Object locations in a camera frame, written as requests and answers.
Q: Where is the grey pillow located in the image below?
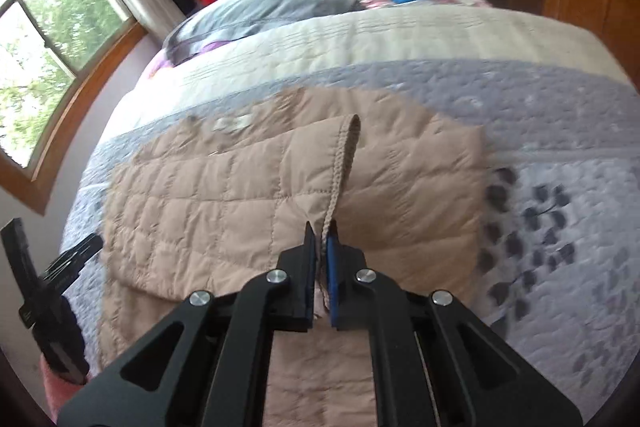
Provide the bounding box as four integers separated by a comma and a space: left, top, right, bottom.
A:
162, 0, 368, 66

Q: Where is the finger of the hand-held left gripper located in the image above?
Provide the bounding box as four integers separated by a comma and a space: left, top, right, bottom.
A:
45, 234, 104, 297
0, 217, 40, 323

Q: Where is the grey and cream bed quilt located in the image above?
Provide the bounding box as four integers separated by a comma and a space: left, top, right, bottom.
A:
62, 7, 640, 408

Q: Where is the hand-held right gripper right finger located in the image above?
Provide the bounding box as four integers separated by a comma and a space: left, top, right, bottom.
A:
325, 219, 583, 427

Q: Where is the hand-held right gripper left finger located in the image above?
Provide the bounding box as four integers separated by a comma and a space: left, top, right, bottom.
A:
56, 221, 321, 427

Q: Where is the person's left forearm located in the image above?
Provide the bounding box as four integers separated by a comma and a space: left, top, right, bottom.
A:
39, 354, 85, 427

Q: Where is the large side window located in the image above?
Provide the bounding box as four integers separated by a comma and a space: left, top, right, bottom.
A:
0, 0, 146, 212

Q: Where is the beige quilted jacket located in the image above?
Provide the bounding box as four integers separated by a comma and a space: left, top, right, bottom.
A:
97, 87, 488, 427

